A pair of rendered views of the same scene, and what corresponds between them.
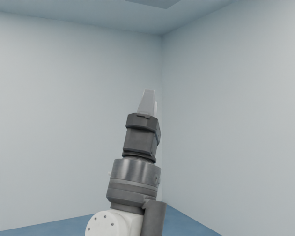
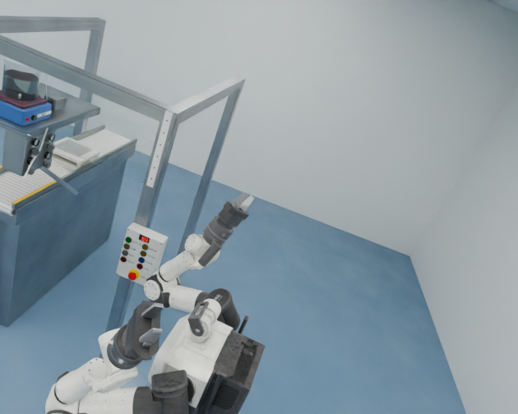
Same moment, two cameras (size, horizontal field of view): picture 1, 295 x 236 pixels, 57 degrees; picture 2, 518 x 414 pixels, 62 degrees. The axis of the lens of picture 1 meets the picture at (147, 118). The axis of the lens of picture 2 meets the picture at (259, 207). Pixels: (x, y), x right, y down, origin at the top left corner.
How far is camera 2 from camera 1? 1.16 m
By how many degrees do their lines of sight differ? 35
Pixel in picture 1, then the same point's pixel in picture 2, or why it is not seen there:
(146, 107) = (238, 201)
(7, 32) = not seen: outside the picture
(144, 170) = (219, 228)
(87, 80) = (390, 61)
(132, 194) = (209, 235)
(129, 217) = (203, 243)
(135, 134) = (224, 211)
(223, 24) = not seen: outside the picture
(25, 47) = not seen: outside the picture
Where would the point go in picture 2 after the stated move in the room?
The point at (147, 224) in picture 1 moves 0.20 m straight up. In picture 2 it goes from (207, 250) to (224, 202)
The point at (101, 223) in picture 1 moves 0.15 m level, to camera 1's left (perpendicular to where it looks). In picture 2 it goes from (192, 238) to (164, 216)
